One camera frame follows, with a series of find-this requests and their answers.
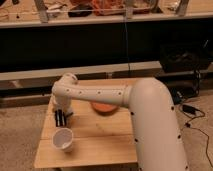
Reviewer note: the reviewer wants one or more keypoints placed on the white paper cup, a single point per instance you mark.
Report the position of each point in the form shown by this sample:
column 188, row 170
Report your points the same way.
column 62, row 139

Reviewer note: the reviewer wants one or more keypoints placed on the orange round plate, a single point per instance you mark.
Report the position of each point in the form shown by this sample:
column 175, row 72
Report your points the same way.
column 103, row 108

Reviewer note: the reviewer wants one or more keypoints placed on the wooden shelf with clutter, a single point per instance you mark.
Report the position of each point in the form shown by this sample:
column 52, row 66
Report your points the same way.
column 35, row 13

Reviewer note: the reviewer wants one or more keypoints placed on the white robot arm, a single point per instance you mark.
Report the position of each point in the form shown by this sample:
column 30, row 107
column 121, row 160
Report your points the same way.
column 157, row 135

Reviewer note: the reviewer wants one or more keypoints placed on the black power adapter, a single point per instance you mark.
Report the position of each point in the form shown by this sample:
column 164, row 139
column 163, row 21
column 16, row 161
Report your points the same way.
column 189, row 109

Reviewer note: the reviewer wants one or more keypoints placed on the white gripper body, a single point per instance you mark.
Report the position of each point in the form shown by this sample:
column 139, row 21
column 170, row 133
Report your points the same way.
column 62, row 103

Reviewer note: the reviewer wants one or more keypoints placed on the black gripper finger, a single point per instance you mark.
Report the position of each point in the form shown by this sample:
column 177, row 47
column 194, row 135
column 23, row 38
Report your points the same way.
column 57, row 118
column 62, row 118

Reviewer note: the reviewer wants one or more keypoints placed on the black box under shelf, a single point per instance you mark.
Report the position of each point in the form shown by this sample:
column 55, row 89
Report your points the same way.
column 184, row 57

